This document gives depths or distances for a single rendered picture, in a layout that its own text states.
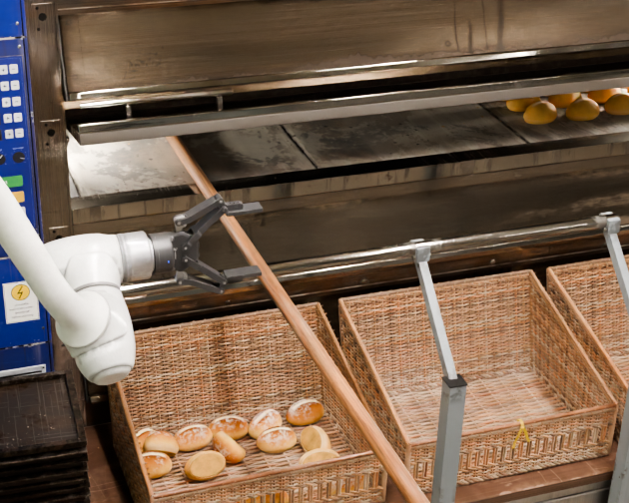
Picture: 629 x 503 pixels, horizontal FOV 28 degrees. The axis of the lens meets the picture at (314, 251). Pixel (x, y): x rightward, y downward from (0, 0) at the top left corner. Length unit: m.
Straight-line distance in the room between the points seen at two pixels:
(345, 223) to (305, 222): 0.11
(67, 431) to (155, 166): 0.71
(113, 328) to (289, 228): 0.99
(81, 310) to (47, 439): 0.66
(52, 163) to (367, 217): 0.81
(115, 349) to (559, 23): 1.48
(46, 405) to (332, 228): 0.82
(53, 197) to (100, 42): 0.37
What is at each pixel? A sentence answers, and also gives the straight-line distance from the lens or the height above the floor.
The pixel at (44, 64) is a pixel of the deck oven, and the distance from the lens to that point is 2.74.
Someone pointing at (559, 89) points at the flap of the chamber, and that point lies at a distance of 3.02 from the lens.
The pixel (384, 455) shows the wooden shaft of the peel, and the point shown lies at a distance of 2.06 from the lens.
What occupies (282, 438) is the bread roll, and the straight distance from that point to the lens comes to 3.03.
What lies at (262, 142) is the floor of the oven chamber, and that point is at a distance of 3.21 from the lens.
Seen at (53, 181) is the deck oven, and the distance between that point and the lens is 2.84.
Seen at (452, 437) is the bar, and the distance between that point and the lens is 2.76.
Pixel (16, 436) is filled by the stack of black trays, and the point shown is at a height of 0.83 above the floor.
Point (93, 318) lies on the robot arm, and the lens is 2.15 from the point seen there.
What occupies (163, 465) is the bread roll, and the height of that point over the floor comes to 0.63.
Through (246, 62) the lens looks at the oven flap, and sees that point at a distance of 2.83.
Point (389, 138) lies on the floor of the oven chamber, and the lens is 3.26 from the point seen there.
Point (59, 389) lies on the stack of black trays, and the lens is 2.89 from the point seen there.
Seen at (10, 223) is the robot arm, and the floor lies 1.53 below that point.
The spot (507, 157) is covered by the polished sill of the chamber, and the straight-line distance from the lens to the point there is 3.21.
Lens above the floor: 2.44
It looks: 28 degrees down
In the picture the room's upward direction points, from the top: 2 degrees clockwise
